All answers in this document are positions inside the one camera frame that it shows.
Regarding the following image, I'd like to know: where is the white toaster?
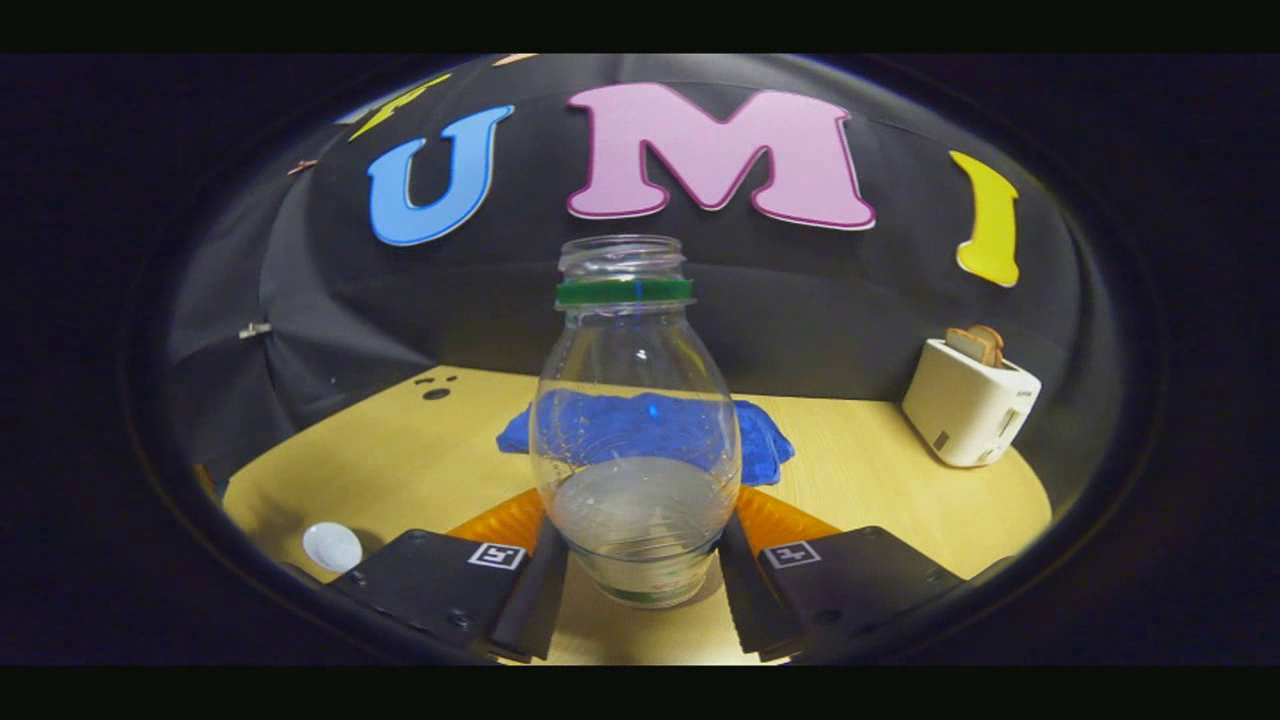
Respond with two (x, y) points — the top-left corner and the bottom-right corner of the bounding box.
(902, 338), (1042, 468)

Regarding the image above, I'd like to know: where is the blue teacup with white inside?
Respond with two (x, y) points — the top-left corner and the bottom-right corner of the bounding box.
(303, 522), (364, 573)

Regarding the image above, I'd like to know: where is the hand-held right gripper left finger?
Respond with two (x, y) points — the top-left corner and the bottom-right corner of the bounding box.
(330, 487), (569, 663)

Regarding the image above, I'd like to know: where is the black backdrop cloth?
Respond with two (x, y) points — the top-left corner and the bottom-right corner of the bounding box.
(165, 54), (1111, 501)

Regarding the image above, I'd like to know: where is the clear plastic water bottle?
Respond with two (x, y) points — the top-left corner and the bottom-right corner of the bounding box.
(530, 235), (743, 609)

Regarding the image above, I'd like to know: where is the blue towel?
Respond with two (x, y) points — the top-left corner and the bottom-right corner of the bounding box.
(497, 390), (796, 488)

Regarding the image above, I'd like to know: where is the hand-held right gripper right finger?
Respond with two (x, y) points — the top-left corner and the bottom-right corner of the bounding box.
(718, 486), (966, 663)

